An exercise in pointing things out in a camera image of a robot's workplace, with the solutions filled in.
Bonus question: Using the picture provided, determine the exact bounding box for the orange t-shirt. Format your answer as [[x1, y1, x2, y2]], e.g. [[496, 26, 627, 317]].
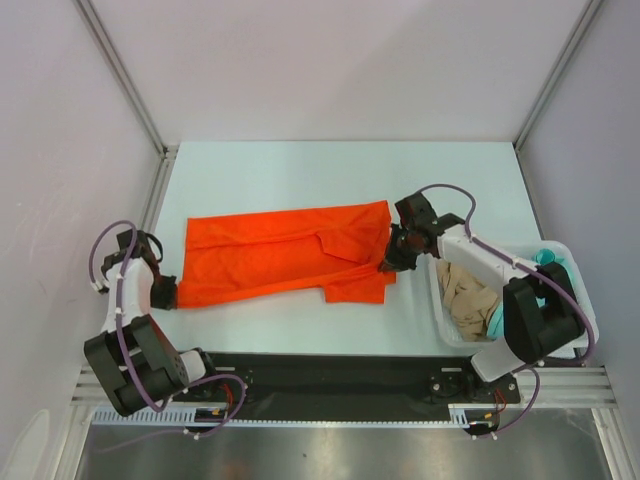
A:
[[178, 201, 396, 309]]

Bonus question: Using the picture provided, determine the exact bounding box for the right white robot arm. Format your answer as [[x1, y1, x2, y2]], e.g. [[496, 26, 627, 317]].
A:
[[380, 190, 596, 401]]

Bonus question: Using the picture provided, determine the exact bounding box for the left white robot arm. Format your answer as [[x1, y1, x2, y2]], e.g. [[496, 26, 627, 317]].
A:
[[83, 228, 221, 417]]

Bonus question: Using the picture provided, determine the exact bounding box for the beige t-shirt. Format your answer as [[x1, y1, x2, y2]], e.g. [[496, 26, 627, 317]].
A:
[[436, 260, 501, 342]]

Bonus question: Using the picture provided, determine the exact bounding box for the white plastic basket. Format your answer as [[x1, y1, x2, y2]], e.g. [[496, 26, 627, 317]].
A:
[[426, 240, 599, 349]]

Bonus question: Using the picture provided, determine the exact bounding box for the teal t-shirt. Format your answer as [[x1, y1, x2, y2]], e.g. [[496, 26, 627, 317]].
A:
[[486, 248, 574, 340]]

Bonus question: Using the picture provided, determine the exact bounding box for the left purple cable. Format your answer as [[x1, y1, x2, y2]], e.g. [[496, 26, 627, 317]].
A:
[[87, 219, 249, 414]]

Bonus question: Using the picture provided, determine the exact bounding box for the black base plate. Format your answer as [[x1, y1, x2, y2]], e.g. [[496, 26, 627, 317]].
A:
[[211, 353, 521, 420]]

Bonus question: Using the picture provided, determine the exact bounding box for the left aluminium frame post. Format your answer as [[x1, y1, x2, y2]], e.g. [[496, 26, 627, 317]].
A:
[[72, 0, 175, 160]]

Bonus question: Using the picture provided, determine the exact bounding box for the aluminium frame post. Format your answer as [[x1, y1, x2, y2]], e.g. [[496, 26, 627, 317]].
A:
[[72, 0, 175, 160], [512, 0, 608, 155]]

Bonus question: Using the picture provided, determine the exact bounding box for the white slotted cable duct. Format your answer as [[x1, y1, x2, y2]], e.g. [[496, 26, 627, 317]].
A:
[[91, 404, 496, 429]]

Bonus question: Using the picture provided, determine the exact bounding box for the right aluminium frame post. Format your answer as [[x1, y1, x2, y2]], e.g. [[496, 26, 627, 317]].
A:
[[512, 0, 608, 155]]

